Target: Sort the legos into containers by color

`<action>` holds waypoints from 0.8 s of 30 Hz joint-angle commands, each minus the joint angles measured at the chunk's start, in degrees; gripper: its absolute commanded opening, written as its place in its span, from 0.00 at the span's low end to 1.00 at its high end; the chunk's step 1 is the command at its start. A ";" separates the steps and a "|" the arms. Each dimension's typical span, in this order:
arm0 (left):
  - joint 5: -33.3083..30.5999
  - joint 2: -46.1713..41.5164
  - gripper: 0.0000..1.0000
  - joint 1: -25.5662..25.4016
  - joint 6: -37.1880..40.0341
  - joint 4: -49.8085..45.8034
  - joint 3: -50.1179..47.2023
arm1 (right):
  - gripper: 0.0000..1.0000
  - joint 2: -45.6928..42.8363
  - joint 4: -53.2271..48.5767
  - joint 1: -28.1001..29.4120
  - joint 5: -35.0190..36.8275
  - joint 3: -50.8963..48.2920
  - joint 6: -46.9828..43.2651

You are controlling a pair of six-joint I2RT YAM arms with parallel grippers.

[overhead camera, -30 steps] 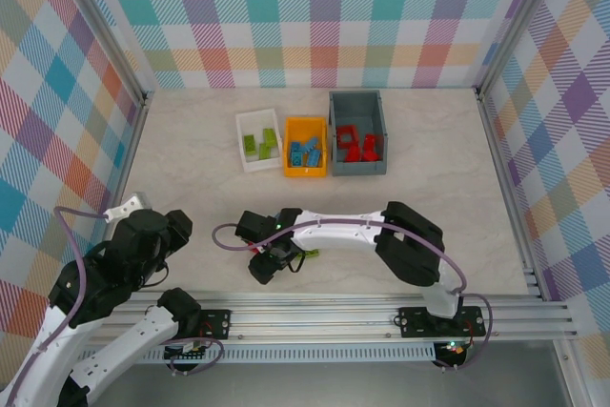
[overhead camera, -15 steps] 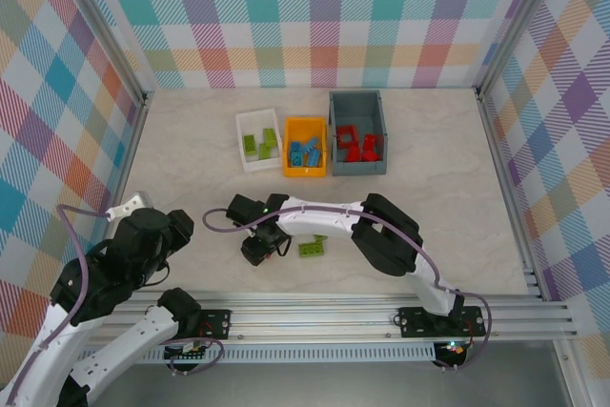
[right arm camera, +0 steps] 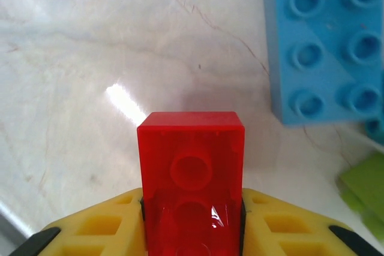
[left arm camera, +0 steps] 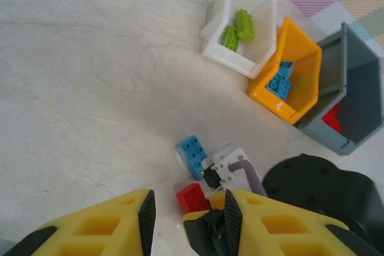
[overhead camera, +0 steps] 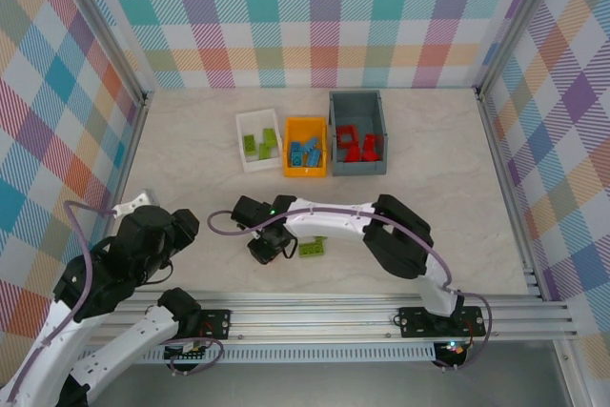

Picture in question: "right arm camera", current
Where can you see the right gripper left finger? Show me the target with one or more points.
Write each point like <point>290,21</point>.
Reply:
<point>99,226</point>

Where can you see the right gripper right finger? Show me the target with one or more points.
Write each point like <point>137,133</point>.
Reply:
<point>288,226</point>

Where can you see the red lego brick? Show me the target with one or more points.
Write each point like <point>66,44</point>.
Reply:
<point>192,148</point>

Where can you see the small green lego brick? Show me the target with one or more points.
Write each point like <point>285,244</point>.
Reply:
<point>369,184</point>

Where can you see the blue lego brick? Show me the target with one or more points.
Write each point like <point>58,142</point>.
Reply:
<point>330,28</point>

